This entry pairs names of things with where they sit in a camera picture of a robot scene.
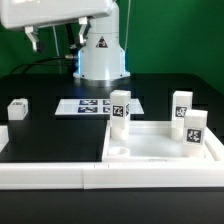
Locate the white U-shaped obstacle fence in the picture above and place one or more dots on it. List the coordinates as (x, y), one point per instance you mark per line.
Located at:
(99, 175)

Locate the white marker base plate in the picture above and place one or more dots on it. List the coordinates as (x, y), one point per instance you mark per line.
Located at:
(83, 107)

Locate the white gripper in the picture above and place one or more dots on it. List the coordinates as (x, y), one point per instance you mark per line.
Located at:
(18, 14)

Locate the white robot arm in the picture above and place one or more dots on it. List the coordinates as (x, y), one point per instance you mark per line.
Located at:
(100, 58)

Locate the white square table top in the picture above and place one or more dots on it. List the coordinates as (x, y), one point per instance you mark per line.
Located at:
(150, 141)

